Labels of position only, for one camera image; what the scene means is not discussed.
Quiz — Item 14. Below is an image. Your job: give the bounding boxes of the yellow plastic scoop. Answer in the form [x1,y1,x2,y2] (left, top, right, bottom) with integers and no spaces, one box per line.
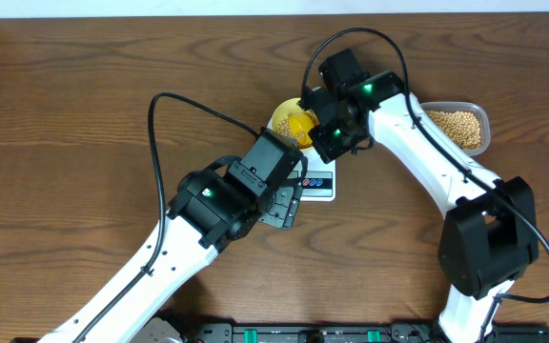
[289,112,315,145]

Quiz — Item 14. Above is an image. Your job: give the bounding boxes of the yellow plastic bowl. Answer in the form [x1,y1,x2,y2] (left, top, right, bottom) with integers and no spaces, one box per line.
[270,98,316,133]

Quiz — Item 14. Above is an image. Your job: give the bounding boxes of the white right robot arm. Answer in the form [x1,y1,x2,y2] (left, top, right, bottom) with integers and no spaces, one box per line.
[299,50,539,342]

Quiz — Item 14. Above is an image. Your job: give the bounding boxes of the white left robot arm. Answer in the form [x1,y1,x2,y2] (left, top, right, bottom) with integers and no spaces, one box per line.
[42,129,307,342]

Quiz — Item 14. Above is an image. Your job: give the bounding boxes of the white digital kitchen scale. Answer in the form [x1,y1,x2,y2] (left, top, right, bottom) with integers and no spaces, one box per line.
[265,115,337,203]

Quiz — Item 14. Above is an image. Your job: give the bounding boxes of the soybeans in bowl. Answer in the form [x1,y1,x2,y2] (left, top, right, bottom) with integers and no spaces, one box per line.
[275,111,319,149]

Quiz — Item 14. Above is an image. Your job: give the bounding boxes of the clear plastic soybean container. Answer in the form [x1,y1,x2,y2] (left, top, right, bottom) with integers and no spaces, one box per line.
[421,101,491,156]

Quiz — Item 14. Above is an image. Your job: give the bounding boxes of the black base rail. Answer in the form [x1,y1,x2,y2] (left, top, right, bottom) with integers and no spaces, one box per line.
[159,316,549,343]

